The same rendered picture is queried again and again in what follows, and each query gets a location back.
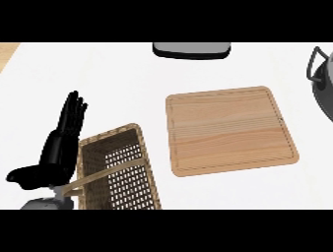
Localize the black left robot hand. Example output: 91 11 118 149
5 90 90 191

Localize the wooden cutting board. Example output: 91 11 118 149
164 86 300 178

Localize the tan wicker basket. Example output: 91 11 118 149
59 122 162 211

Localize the grey and black appliance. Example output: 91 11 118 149
150 42 232 61

